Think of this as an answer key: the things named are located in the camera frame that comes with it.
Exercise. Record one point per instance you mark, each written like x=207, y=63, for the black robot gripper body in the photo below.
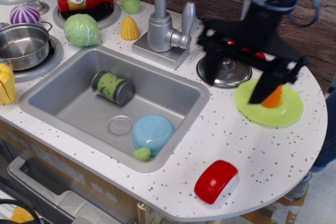
x=258, y=32

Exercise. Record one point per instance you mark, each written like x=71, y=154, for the back right stove burner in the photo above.
x=105, y=14

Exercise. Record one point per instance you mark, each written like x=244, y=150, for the silver metal pot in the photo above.
x=24, y=46

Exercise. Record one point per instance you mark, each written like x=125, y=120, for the light blue plastic bowl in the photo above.
x=152, y=131

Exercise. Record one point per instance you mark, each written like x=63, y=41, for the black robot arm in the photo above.
x=255, y=42

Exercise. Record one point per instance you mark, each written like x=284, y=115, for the oven door handle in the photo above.
x=52, y=192

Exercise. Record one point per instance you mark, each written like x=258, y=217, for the purple toy onion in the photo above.
x=24, y=13

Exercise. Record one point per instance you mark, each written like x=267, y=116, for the green toy lime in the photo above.
x=131, y=6

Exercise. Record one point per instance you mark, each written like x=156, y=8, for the small green toy vegetable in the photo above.
x=142, y=154

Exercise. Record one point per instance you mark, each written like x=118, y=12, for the green labelled toy can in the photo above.
x=112, y=87

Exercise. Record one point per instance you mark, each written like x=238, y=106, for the grey toy sink basin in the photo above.
x=65, y=100

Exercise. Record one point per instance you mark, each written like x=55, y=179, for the green toy cabbage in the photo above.
x=81, y=30

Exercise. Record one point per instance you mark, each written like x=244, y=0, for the yellow toy bell pepper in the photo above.
x=8, y=90

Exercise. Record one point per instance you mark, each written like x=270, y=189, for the yellow object at bottom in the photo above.
x=21, y=215

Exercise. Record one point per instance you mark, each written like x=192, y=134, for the silver pot lid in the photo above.
x=229, y=73

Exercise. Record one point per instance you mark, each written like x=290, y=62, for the red toy chili pepper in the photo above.
x=261, y=55

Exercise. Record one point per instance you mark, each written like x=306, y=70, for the light green plastic plate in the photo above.
x=289, y=110

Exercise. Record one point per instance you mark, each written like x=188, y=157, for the yellow toy corn cob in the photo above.
x=129, y=29

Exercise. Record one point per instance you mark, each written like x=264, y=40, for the red toy ketchup bottle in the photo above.
x=72, y=5

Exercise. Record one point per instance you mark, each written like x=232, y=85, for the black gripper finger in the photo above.
x=212, y=61
x=267, y=84

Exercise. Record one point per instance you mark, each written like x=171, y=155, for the silver toy faucet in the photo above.
x=162, y=43

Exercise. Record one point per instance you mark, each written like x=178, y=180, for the front stove burner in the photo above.
x=50, y=63

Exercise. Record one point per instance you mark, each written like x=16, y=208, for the red and white toy cheese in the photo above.
x=214, y=180

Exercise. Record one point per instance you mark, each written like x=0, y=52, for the orange toy carrot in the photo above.
x=274, y=99

